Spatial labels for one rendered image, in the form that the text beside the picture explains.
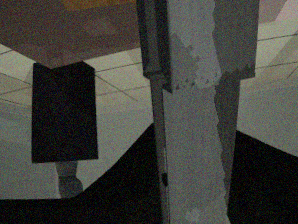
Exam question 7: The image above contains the light brown wooden board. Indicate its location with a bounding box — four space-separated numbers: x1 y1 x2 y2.
61 0 137 11

